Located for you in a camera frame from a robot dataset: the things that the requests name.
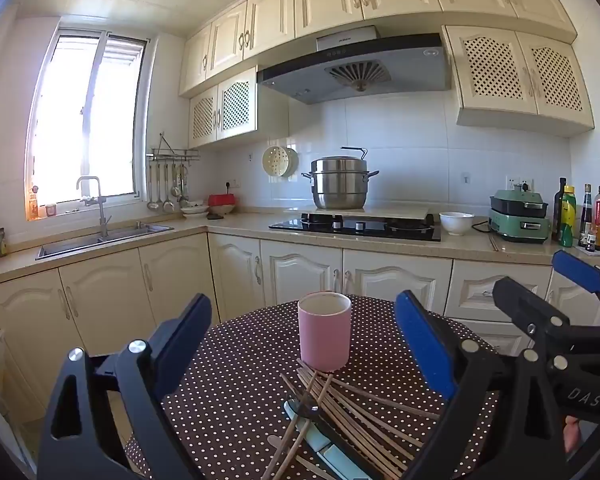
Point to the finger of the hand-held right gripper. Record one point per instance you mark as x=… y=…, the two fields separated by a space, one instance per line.
x=577 y=270
x=525 y=305

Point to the kitchen window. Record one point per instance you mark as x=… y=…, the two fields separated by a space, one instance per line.
x=70 y=125

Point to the hanging kitchen tool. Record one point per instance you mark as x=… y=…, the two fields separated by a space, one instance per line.
x=184 y=190

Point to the small black disc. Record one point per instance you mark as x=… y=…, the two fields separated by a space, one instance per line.
x=215 y=217

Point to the metal slotted spatula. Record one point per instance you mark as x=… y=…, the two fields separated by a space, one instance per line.
x=175 y=191

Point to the light blue knife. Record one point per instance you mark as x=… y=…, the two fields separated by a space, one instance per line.
x=341 y=461

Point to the metal spoon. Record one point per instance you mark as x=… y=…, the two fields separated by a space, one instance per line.
x=275 y=441

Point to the white wall outlet with plug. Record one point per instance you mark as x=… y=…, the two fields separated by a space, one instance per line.
x=232 y=185

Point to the dark green glass bottle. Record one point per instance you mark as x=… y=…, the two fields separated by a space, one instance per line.
x=559 y=210

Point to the brown polka dot tablecloth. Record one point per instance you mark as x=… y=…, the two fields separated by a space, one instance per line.
x=240 y=385

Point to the grey range hood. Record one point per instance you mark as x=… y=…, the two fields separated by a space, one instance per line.
x=305 y=77

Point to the group of wooden chopsticks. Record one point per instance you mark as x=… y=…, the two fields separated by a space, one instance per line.
x=340 y=405

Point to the black gas stove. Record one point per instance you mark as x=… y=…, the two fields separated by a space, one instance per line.
x=300 y=226

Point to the metal ladle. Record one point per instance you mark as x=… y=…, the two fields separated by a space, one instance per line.
x=153 y=205
x=168 y=206

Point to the cream lattice door cabinet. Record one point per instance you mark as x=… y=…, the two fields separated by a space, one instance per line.
x=490 y=67
x=235 y=105

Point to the person's right hand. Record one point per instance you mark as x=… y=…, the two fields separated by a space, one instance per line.
x=571 y=435

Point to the red container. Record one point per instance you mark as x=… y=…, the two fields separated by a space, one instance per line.
x=222 y=200

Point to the white ceramic bowl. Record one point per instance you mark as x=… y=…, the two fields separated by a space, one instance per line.
x=456 y=225

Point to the small dark bottle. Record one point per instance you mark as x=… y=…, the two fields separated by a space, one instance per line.
x=590 y=242

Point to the orange bottle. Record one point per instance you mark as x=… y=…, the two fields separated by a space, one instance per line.
x=33 y=205

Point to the white shallow bowl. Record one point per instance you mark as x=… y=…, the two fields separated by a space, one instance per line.
x=224 y=211

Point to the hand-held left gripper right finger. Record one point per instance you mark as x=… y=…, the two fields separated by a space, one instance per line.
x=425 y=345

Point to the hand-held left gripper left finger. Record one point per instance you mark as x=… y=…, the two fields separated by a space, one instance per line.
x=185 y=340

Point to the metal wall rack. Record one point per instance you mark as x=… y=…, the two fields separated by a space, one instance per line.
x=172 y=152

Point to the metal faucet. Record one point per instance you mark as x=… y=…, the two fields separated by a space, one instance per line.
x=101 y=210

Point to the cream perforated steamer plate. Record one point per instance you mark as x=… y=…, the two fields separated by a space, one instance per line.
x=276 y=161

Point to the stainless steel steamer pot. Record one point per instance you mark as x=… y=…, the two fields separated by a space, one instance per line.
x=340 y=185

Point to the cream base cabinets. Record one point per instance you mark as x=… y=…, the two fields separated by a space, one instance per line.
x=290 y=275

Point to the stainless steel sink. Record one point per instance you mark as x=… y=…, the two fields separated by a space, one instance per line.
x=80 y=245

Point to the green electric cooker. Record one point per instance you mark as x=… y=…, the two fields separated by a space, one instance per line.
x=517 y=227

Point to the stack of white plates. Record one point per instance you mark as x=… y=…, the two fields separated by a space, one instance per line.
x=194 y=211

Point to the pair of dark chopsticks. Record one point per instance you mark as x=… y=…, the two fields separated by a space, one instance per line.
x=494 y=243

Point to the small green jar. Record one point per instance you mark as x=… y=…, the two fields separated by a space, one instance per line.
x=0 y=245

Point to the small pink jar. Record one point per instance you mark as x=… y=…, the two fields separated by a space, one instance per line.
x=50 y=210

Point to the pink cup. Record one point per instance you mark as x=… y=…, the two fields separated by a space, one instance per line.
x=325 y=335

